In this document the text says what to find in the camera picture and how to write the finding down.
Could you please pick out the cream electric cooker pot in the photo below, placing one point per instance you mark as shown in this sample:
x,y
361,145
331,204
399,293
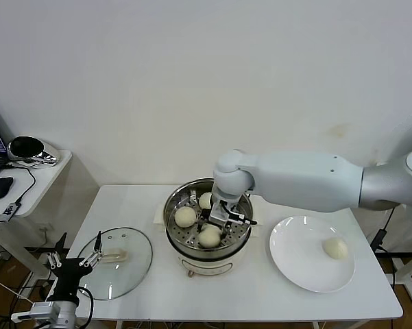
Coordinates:
x,y
209,265

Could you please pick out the round white plate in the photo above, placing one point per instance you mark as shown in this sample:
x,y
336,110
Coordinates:
x,y
294,246

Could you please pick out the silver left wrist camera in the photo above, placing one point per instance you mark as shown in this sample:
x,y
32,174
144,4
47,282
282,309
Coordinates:
x,y
42,310

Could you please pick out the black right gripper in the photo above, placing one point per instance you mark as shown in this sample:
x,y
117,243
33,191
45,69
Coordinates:
x,y
238,200

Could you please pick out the white steamed baozi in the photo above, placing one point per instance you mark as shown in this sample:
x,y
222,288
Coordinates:
x,y
209,238
185,217
205,201
335,249

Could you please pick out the black computer mouse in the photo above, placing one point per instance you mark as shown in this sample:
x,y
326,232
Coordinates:
x,y
0,188

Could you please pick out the perforated steel steamer basket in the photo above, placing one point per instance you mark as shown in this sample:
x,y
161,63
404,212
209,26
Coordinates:
x,y
180,236

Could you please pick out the shiny chrome rounded device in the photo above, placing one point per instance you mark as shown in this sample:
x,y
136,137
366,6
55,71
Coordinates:
x,y
44,154

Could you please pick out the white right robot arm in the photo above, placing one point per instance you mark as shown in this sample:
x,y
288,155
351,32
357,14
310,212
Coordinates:
x,y
294,178

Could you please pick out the black table foot bar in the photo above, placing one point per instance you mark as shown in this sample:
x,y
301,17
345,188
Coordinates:
x,y
397,254

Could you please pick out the small grey usb hub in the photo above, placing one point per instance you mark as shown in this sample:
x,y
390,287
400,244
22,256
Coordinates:
x,y
8,212

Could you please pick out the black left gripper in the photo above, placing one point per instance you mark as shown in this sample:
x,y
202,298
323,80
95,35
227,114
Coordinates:
x,y
66,277

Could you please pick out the round glass pot lid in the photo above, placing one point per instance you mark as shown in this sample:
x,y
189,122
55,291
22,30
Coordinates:
x,y
133,274

